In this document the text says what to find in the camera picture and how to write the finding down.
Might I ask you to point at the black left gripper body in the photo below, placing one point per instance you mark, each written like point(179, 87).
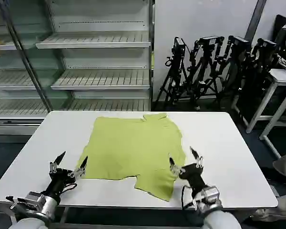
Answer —
point(59, 179)

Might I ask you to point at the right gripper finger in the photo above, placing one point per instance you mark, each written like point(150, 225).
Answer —
point(175, 168)
point(197, 156)

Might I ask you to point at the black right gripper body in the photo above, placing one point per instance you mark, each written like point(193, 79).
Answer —
point(191, 176)

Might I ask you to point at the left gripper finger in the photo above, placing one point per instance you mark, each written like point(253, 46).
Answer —
point(81, 167)
point(57, 161)

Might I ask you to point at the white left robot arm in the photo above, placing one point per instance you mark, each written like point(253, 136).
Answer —
point(38, 214)

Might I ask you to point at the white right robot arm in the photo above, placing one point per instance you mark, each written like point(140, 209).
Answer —
point(217, 214)

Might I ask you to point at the white table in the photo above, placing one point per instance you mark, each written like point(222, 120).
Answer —
point(228, 167)

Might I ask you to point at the green shirt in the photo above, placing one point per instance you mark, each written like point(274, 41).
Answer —
point(133, 148)

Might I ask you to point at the person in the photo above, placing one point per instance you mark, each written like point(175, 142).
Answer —
point(284, 164)

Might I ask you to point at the glass-fronted shelf cabinet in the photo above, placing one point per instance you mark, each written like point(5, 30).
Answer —
point(12, 78)

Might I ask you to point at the slanted steel pole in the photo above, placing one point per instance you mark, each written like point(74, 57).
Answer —
point(26, 59)

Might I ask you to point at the empty white shelf unit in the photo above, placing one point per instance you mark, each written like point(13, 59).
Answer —
point(102, 59)

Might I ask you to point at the grey slanted beam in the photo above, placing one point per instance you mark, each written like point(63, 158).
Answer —
point(256, 21)

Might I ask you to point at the black tripod with camera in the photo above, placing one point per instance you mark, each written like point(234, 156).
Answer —
point(264, 59)
point(206, 64)
point(238, 59)
point(175, 69)

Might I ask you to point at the white metal frame stand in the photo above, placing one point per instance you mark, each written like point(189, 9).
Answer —
point(282, 76)

